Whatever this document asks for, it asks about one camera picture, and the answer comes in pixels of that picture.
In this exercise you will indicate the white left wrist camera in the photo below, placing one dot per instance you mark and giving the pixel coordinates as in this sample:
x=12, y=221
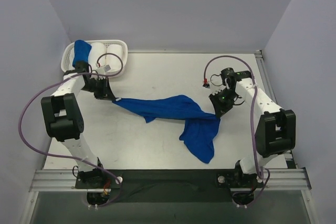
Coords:
x=104, y=70

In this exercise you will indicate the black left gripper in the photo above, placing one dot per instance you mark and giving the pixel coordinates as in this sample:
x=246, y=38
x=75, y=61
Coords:
x=104, y=91

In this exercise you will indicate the middle rolled white towel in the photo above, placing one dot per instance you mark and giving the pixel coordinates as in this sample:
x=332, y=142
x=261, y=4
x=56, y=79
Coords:
x=97, y=49

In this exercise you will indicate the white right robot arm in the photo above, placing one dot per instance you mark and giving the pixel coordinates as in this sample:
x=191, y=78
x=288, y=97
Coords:
x=273, y=128

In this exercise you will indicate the rolled white towel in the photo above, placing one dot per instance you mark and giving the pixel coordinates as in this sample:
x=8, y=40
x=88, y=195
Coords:
x=97, y=49
x=111, y=59

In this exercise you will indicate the aluminium front rail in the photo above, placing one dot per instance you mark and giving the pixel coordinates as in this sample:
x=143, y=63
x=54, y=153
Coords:
x=63, y=180

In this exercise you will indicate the blue towel pile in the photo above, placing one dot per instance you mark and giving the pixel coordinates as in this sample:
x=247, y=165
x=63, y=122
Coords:
x=200, y=128

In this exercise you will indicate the right rolled white towel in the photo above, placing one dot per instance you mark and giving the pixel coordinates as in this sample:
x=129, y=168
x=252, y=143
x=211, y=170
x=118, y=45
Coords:
x=111, y=59

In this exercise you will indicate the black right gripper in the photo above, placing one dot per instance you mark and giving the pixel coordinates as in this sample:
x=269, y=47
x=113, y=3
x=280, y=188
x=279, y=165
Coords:
x=220, y=104

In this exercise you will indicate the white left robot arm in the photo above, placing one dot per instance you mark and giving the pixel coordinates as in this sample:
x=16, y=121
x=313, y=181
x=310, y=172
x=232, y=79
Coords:
x=64, y=121

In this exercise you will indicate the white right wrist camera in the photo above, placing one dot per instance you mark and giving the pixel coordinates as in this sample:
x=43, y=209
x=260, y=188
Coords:
x=207, y=83

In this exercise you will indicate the aluminium rail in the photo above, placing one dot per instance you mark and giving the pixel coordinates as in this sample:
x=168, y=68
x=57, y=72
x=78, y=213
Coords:
x=290, y=161
x=63, y=180

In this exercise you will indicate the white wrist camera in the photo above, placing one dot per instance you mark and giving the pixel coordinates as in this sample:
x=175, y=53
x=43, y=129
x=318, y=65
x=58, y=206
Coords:
x=104, y=70
x=207, y=83

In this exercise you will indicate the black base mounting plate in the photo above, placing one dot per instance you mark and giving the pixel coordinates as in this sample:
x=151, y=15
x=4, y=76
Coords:
x=168, y=185

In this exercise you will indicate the aluminium right side rail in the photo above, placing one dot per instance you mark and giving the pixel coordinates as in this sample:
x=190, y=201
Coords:
x=290, y=161

